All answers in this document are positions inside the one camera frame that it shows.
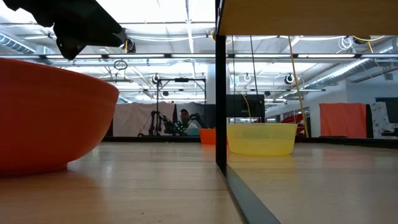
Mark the black rig frame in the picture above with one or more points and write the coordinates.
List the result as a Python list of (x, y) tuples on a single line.
[(182, 80)]

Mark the coral red bowl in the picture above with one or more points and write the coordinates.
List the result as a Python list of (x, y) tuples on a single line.
[(46, 124)]

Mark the yellow translucent bowl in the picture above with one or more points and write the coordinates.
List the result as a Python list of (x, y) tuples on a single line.
[(261, 140)]

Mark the black aluminium table frame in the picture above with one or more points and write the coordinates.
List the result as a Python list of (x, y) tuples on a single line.
[(155, 139)]

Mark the black monitor screen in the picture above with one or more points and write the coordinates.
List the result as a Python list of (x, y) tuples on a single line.
[(236, 105)]

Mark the red storage rack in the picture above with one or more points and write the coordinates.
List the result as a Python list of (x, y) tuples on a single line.
[(292, 119)]

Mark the person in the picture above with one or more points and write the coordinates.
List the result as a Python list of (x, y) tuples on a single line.
[(185, 119)]

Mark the orange translucent bowl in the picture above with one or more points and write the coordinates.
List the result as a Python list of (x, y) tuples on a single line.
[(207, 137)]

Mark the white patterned board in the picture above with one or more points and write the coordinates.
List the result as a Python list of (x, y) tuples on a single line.
[(382, 121)]

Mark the black background robot arm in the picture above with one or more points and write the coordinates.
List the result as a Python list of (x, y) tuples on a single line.
[(158, 124)]

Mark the pale fabric curtain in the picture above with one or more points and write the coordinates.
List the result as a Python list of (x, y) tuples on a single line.
[(133, 118)]

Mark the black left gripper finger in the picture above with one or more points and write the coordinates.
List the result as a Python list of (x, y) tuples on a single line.
[(93, 31)]

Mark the orange fabric panel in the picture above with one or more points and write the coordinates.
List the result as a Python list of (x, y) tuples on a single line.
[(342, 119)]

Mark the black divider frame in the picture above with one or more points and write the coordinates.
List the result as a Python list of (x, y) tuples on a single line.
[(220, 93)]

